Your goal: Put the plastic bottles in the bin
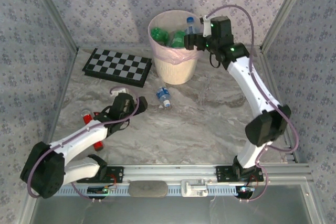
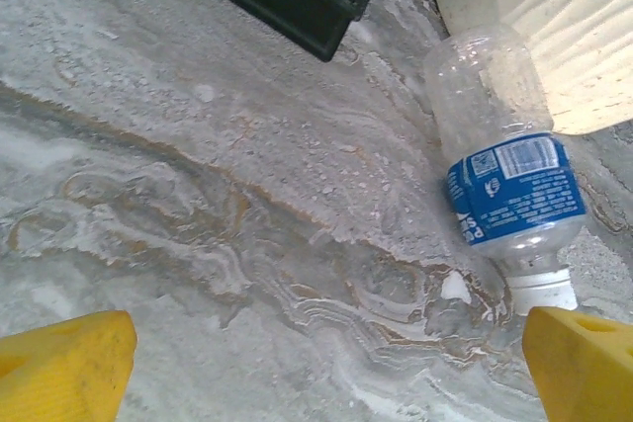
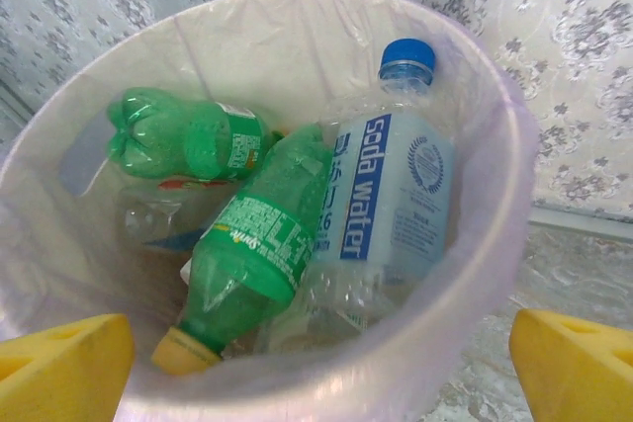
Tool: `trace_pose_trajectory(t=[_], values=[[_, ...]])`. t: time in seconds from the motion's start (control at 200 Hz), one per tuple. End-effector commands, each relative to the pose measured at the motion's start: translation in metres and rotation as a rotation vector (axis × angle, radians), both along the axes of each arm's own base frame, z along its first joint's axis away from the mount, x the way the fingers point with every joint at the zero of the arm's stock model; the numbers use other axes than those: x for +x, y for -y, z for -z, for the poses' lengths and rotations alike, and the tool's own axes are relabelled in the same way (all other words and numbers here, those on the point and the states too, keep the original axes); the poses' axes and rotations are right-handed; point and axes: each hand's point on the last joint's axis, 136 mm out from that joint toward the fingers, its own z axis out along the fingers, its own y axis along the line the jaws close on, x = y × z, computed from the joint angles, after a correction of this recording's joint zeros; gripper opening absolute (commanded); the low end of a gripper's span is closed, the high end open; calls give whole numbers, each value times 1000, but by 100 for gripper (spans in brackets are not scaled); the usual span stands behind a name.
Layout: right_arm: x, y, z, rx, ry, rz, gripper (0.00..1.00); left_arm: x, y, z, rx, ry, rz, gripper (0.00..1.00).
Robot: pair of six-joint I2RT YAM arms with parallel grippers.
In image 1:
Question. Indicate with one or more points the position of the green bottle yellow cap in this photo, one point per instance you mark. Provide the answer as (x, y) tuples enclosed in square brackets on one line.
[(160, 35), (178, 39)]

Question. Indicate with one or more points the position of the clear bottle pale blue label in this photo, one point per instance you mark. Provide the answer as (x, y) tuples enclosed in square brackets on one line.
[(191, 28)]

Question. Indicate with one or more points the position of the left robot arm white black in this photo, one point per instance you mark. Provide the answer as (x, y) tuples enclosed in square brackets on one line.
[(76, 138)]

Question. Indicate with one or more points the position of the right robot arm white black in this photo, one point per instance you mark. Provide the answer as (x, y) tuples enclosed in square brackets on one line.
[(249, 87)]

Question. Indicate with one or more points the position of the pink plastic bin liner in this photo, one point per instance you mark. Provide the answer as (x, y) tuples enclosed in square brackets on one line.
[(168, 19)]

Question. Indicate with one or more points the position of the cream ribbed waste bin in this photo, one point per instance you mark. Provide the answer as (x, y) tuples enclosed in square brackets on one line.
[(176, 73)]

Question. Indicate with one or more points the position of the blue label bottle white cap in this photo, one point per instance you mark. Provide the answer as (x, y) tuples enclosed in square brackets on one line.
[(162, 93)]

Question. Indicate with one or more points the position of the red tube white cap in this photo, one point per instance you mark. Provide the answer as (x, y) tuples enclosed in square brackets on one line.
[(87, 119)]

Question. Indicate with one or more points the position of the black white folding chessboard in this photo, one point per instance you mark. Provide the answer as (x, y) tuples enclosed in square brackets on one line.
[(115, 64)]

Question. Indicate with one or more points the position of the grey oval pad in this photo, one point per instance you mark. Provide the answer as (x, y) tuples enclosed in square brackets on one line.
[(147, 188)]

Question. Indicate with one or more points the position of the small circuit board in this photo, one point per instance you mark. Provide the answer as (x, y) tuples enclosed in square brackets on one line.
[(97, 190), (245, 190)]

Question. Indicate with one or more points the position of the grey metal panel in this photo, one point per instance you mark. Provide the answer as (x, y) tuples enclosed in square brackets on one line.
[(168, 211)]

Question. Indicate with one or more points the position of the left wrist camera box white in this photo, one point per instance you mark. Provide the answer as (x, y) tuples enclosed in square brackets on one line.
[(119, 92)]

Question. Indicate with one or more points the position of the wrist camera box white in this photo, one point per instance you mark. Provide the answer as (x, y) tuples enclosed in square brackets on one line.
[(205, 28), (119, 92)]

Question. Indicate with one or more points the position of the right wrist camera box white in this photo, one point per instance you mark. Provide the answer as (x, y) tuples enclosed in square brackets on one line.
[(205, 28)]

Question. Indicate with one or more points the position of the aluminium side rail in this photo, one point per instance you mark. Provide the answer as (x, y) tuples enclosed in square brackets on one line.
[(64, 85)]

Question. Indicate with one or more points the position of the aluminium frame post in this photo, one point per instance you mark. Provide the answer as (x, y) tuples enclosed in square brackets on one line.
[(282, 11), (56, 11)]

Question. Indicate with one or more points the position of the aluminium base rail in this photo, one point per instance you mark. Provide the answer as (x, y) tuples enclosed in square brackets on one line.
[(170, 171)]

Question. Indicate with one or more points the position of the white latch bracket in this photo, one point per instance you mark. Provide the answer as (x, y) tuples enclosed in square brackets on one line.
[(193, 188)]

